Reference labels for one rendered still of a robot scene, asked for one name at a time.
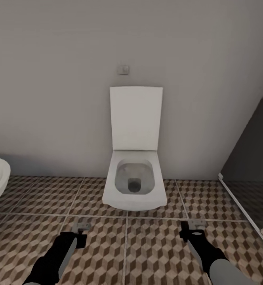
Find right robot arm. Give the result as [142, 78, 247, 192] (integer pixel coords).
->
[179, 219, 258, 285]

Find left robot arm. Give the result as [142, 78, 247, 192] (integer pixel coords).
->
[22, 223, 91, 285]

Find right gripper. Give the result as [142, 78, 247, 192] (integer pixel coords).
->
[179, 229, 205, 243]

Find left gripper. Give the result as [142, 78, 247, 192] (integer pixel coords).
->
[74, 234, 87, 249]

